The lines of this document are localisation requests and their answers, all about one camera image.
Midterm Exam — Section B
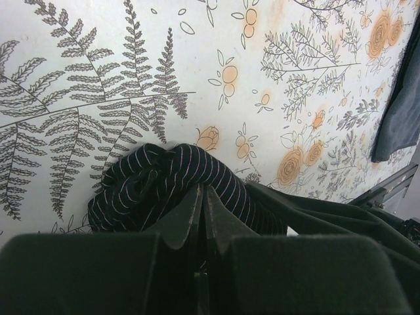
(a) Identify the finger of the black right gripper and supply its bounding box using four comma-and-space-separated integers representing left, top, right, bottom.
246, 183, 419, 253

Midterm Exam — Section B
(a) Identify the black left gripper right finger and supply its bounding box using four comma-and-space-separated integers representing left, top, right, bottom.
205, 188, 410, 314

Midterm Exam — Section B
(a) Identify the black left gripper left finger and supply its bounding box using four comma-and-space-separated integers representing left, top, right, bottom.
1, 185, 202, 314

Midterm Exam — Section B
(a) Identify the black pinstriped underwear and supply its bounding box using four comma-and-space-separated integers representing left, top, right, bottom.
87, 144, 287, 235

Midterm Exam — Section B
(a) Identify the floral patterned table mat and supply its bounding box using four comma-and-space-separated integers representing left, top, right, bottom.
1, 1, 419, 242

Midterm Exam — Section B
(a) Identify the grey-blue folded cloth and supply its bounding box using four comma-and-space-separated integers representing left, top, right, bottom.
371, 22, 419, 163

